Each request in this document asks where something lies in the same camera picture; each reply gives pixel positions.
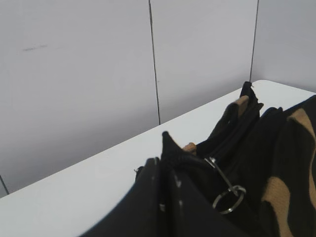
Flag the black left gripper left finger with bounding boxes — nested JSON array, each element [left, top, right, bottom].
[[82, 158, 161, 237]]

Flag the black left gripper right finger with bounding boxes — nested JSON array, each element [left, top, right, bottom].
[[159, 159, 247, 237]]

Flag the silver zipper pull with ring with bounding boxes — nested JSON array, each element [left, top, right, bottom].
[[204, 157, 246, 215]]

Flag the black tote bag tan handles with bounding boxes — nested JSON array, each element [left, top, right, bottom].
[[159, 82, 316, 237]]

